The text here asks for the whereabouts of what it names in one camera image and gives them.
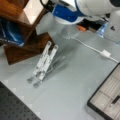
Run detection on black compartment tray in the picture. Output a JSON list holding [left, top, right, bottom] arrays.
[[87, 63, 120, 120]]

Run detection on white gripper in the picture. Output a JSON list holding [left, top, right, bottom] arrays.
[[43, 0, 78, 13]]

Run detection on black pen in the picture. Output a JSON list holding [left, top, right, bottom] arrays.
[[110, 95, 120, 107]]

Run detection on orange small object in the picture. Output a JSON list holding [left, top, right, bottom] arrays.
[[78, 26, 87, 32]]

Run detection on white notepad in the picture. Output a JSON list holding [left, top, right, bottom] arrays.
[[24, 0, 43, 24]]

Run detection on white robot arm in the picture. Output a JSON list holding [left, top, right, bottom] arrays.
[[45, 0, 120, 17]]

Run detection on white cable with inline box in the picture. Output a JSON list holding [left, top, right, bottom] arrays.
[[69, 35, 120, 64]]

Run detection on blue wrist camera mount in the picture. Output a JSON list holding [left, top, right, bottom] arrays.
[[52, 7, 84, 22]]

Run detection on blue book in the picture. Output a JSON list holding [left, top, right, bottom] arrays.
[[0, 18, 24, 46]]

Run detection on blue plastic bottle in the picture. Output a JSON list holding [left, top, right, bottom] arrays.
[[97, 22, 108, 38]]

